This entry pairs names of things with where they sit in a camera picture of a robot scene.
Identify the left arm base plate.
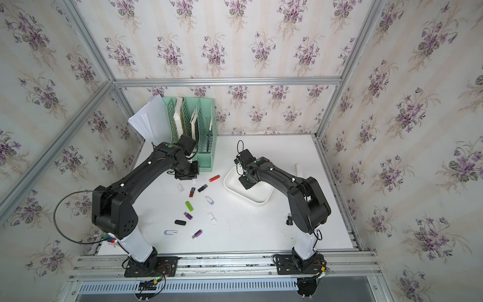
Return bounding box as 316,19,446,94
122,256,179,278

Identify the white eraser block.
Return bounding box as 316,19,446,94
295,164,303,177

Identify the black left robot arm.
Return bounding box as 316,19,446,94
91,135,199,267

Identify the green desk file organizer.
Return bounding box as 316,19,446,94
162,97,218,172

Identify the black usb flash drive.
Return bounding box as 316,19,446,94
174,220,187,226

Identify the green usb flash drive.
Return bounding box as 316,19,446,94
185,201,194,211

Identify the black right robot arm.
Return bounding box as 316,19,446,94
234,149,332,261

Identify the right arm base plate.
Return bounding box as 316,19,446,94
272,253,327,275

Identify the white book in organizer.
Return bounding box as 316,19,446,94
174,97,184,137

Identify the red usb flash drive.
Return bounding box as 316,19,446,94
209,175,220,182

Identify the beige notebook in organizer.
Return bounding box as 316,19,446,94
190,108,199,142

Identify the black red swivel usb drive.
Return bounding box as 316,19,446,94
189,187,196,198

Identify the dark pen in organizer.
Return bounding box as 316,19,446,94
206,130,213,152

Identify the white slim usb flash drive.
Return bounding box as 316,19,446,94
207,212,217,224

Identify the dark grey usb flash drive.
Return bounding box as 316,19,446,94
197,184,208,192

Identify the white plastic storage box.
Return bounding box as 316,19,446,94
223,165,274,206

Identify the purple usb flash drive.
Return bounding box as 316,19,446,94
192,229,203,239

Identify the black small clip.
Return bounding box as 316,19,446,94
286,215,294,226

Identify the white paper stack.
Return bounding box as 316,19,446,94
128,96,172,146

